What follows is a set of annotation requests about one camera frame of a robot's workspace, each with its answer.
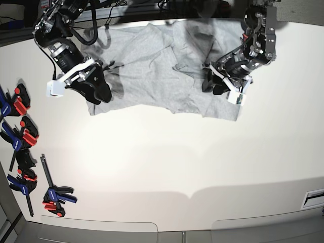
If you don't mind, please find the aluminium rail frame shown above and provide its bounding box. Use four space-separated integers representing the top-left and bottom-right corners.
75 0 163 23

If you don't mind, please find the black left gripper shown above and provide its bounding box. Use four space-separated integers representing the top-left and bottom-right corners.
201 54 251 95

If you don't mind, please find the blue red bar clamp top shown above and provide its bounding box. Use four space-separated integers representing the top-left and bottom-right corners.
1 84 30 121

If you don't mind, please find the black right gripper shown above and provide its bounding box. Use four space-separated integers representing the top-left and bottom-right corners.
49 43 112 104

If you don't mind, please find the blue red bar clamp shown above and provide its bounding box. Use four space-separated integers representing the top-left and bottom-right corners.
1 84 30 121
7 168 37 217
40 154 77 217
1 115 39 172

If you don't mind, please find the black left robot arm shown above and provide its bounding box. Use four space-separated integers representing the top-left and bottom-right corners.
201 1 277 95

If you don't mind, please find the grey T-shirt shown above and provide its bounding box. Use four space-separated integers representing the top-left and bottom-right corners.
82 19 243 121

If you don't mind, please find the white label plate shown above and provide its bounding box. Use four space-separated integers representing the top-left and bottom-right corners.
301 189 324 210

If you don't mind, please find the blue red bar clamp right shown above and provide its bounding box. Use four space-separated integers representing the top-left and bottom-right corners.
40 154 77 217

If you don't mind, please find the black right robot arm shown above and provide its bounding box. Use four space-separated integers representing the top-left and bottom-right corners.
33 1 112 105

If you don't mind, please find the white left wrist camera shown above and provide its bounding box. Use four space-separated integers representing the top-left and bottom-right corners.
209 64 253 106

